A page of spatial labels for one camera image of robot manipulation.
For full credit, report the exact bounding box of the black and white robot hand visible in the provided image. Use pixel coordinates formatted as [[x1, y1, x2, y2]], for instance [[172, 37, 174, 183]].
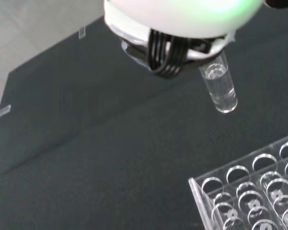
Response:
[[103, 0, 288, 80]]

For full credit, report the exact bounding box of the clear plastic test tube rack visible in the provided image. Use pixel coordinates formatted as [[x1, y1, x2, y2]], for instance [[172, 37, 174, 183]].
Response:
[[188, 130, 288, 230]]

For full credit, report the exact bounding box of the black bench cloth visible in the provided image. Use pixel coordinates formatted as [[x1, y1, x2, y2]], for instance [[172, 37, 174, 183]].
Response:
[[0, 4, 288, 230]]

